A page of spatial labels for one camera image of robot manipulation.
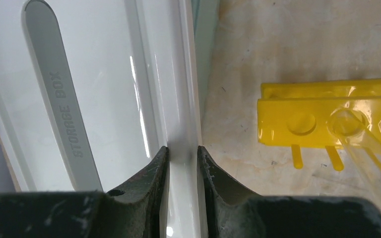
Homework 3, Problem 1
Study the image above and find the teal plastic bin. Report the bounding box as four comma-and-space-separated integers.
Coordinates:
191, 0, 220, 117

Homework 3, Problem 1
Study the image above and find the white plastic tray lid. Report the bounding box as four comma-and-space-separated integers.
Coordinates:
0, 0, 208, 238

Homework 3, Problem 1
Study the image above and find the clear test tube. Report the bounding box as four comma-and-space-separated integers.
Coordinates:
328, 109, 381, 210

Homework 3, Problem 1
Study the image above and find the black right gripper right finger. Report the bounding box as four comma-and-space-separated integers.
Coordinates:
197, 146, 381, 238

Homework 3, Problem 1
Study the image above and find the yellow test tube rack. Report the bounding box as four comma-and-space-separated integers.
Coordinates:
257, 79, 381, 171

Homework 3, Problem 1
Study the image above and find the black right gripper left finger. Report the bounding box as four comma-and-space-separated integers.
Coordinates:
0, 147, 169, 238

